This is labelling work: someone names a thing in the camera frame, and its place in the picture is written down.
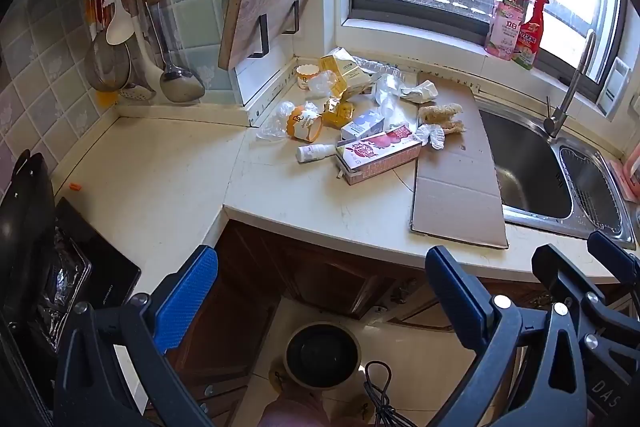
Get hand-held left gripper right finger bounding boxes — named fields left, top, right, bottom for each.
left=425, top=246, right=590, bottom=427

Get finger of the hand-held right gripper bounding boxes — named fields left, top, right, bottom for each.
left=531, top=244, right=640, bottom=418
left=586, top=231, right=640, bottom=289

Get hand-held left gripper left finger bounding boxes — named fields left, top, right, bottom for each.
left=52, top=245, right=221, bottom=427

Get beige trash can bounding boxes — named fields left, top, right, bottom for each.
left=283, top=322, right=362, bottom=390

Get clear plastic bag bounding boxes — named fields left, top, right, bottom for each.
left=256, top=101, right=296, bottom=142

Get yellow snack wrapper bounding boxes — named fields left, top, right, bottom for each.
left=322, top=97, right=356, bottom=129

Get yellow toothpaste box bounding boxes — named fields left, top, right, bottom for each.
left=320, top=48, right=373, bottom=100

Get steel sink drain basket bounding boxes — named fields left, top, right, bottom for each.
left=559, top=146, right=623, bottom=233

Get pink plastic item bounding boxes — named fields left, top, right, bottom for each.
left=612, top=157, right=640, bottom=200

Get black glass stove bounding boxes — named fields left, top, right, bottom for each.
left=0, top=197, right=142, bottom=358

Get brown cardboard sheet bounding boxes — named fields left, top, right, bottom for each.
left=410, top=74, right=509, bottom=250

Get foil burner liner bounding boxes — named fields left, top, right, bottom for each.
left=30, top=227, right=93, bottom=338

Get steel sink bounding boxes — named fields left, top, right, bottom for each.
left=472, top=94, right=638, bottom=250

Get brown wooden cabinet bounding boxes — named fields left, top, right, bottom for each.
left=145, top=219, right=636, bottom=427

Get steel faucet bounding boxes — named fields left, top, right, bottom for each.
left=543, top=29, right=598, bottom=138

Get white cupcake liner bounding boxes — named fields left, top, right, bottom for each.
left=416, top=123, right=447, bottom=151

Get pink drink carton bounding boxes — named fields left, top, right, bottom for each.
left=335, top=123, right=423, bottom=186

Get black wok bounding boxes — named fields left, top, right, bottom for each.
left=0, top=150, right=57, bottom=323

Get brown loofah sponge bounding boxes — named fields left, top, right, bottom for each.
left=417, top=103, right=468, bottom=138

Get small white bottle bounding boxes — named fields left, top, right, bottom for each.
left=297, top=143, right=335, bottom=164

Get blue and white small carton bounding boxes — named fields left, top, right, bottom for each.
left=341, top=110, right=386, bottom=141

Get crumpled white paper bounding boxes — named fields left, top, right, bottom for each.
left=398, top=80, right=439, bottom=104

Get steel slotted skimmer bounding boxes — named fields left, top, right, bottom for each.
left=119, top=42, right=157, bottom=100

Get red spray bottle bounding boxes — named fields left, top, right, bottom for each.
left=512, top=0, right=551, bottom=71

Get steel mesh strainer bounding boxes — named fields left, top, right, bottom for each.
left=84, top=37, right=132, bottom=92

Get crushed clear plastic bottle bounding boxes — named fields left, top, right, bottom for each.
left=357, top=57, right=418, bottom=80

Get pink soap refill pouch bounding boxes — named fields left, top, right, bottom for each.
left=484, top=0, right=526, bottom=62

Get white paper cup orange rim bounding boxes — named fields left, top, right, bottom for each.
left=296, top=63, right=321, bottom=90

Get clear plastic glove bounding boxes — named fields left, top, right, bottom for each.
left=307, top=72, right=341, bottom=98

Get white rice paddle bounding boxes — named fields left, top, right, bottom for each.
left=106, top=0, right=136, bottom=46

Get black cable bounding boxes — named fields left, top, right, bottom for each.
left=364, top=361, right=401, bottom=427

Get white wall outlet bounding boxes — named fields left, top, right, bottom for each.
left=597, top=57, right=630, bottom=116

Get red handled utensil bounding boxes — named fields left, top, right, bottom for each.
left=84, top=0, right=112, bottom=42

